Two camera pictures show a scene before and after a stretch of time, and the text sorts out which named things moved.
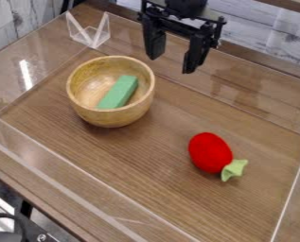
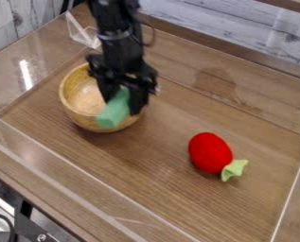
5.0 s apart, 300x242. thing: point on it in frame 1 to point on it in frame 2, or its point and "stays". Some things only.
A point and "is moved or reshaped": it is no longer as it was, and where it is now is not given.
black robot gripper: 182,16 to 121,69
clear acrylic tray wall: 19,160 stays
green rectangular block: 121,92 is moved or reshaped
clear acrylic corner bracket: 90,36 stays
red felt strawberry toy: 212,154 stays
